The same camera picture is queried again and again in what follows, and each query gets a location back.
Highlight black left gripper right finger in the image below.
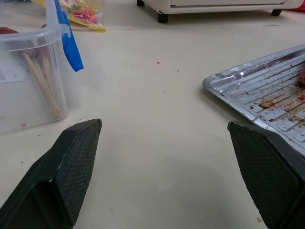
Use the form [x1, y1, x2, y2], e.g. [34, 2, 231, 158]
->
[227, 120, 305, 229]

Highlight yellow snack bag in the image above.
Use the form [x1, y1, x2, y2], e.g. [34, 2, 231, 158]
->
[33, 0, 107, 32]

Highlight clear plastic container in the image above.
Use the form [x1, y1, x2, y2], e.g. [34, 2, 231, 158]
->
[0, 0, 69, 135]

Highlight wooden skewer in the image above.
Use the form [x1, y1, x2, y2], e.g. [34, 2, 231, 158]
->
[41, 53, 56, 96]
[22, 52, 63, 119]

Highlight silver foil baking tray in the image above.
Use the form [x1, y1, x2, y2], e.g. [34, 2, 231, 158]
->
[202, 44, 305, 159]

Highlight blue container latch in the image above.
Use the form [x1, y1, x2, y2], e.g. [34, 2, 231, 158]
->
[54, 0, 84, 72]

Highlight white toaster oven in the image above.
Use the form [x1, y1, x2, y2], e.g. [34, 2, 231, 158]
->
[136, 0, 296, 24]

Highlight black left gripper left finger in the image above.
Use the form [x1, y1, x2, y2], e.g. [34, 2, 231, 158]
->
[0, 118, 103, 229]

